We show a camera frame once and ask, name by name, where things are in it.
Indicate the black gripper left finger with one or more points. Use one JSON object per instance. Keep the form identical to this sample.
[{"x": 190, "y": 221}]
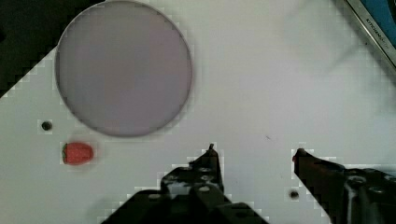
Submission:
[{"x": 188, "y": 195}]

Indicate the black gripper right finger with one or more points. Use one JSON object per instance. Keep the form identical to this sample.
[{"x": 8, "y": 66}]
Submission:
[{"x": 348, "y": 196}]

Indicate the red toy strawberry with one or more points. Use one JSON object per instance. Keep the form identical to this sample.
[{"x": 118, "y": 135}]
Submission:
[{"x": 77, "y": 153}]

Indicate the round grey plate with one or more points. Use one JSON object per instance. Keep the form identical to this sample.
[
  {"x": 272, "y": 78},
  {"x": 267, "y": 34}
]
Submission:
[{"x": 123, "y": 68}]

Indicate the black toaster oven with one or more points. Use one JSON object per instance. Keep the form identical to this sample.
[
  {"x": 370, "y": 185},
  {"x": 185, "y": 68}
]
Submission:
[{"x": 377, "y": 18}]

